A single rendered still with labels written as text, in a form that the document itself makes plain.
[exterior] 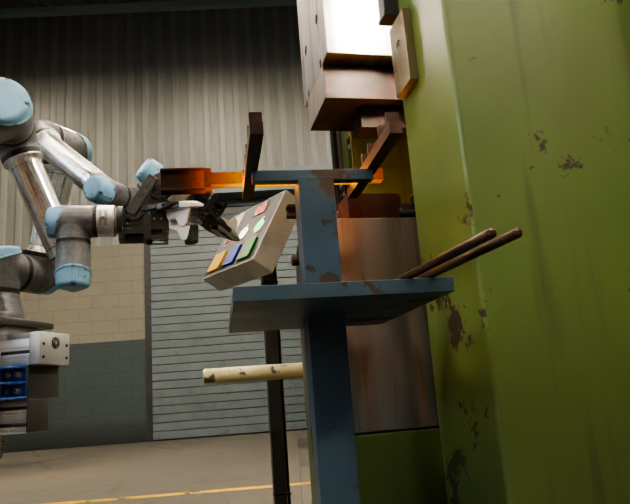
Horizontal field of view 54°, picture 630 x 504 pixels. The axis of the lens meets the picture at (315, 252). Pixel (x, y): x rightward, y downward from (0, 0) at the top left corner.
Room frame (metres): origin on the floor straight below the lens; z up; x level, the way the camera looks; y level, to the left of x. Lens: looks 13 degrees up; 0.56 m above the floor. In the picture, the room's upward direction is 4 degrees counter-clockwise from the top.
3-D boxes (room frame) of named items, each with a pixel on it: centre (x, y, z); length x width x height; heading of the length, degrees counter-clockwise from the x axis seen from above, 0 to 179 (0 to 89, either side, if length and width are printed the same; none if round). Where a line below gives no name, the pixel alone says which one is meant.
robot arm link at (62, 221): (1.37, 0.55, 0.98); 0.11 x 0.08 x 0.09; 102
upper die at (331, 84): (1.57, -0.24, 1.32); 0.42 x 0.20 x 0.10; 102
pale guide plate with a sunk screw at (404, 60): (1.24, -0.23, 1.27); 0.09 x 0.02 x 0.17; 12
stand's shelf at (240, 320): (1.01, -0.01, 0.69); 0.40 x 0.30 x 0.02; 9
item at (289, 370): (1.84, 0.13, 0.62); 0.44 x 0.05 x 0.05; 102
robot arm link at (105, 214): (1.38, 0.47, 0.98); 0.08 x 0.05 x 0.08; 12
